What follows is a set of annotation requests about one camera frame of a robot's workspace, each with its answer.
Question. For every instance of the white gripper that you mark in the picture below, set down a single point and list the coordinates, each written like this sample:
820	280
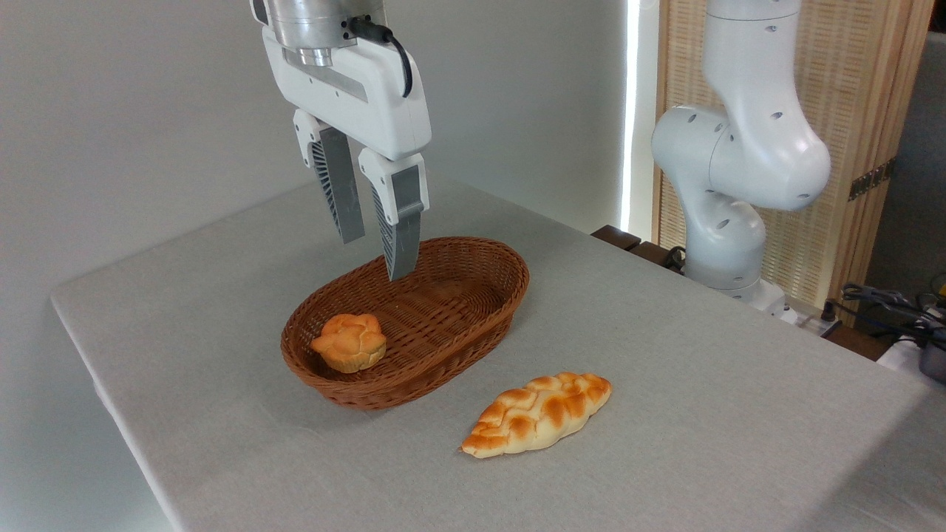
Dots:
355	92

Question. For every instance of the long braided bread loaf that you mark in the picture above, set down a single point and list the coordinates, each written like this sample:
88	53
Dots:
536	414

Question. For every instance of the brown wicker oval basket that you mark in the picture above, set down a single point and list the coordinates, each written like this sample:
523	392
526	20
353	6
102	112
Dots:
443	318

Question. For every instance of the round golden bread roll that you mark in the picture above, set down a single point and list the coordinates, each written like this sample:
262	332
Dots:
351	341

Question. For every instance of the dark brown wooden board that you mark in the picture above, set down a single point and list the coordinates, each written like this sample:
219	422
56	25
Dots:
617	236

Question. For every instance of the grey tablecloth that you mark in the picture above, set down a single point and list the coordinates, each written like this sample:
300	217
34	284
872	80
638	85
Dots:
665	443

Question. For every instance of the black metal screen hinge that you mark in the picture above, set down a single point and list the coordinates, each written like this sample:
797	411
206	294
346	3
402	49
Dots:
872	179

